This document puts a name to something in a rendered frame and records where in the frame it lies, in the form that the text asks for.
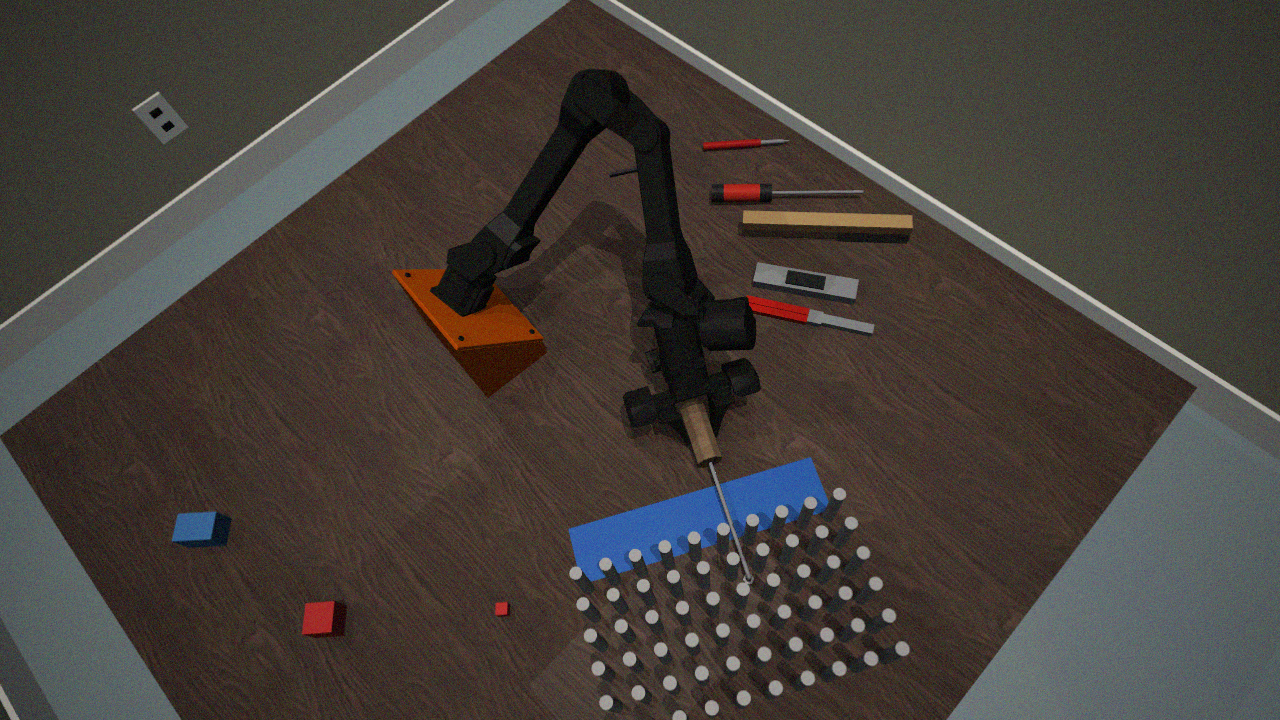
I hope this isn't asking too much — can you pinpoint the blue flat strip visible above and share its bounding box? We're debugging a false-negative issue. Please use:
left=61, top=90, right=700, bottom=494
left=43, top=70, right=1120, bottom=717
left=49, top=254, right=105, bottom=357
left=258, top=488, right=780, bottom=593
left=568, top=457, right=829, bottom=582

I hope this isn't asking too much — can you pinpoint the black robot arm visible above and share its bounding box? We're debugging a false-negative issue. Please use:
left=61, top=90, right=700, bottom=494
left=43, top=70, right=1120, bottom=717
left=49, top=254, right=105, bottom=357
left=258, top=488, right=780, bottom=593
left=430, top=68, right=756, bottom=383

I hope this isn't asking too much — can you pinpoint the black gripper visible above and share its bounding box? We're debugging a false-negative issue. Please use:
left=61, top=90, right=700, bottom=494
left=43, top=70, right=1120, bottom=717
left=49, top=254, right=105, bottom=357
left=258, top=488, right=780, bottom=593
left=623, top=348, right=762, bottom=445

